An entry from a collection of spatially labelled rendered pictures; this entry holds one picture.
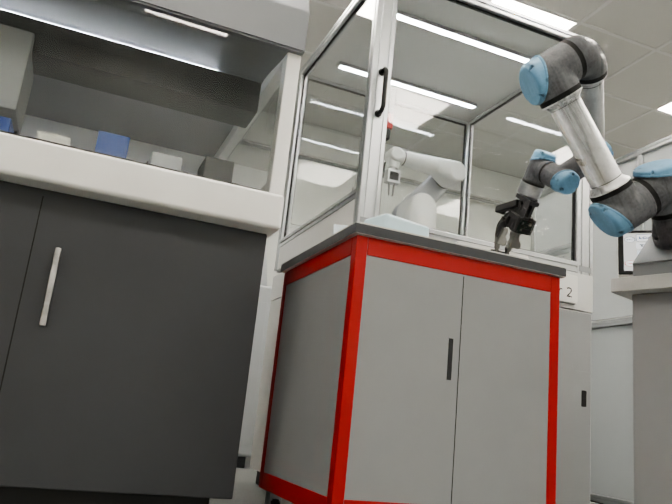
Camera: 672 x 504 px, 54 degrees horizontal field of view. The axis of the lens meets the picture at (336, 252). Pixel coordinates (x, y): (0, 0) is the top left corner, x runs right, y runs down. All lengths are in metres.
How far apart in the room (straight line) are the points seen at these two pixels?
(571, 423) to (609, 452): 1.60
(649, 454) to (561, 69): 1.02
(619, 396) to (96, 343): 3.11
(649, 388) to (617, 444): 2.24
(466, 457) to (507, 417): 0.15
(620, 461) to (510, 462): 2.46
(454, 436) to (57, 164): 1.19
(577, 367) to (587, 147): 1.04
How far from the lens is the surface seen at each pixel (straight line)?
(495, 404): 1.72
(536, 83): 1.85
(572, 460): 2.65
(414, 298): 1.61
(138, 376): 1.81
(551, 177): 2.14
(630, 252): 2.93
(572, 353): 2.66
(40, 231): 1.85
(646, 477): 1.96
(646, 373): 1.96
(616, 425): 4.19
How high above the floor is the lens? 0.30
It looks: 14 degrees up
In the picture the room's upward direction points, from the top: 6 degrees clockwise
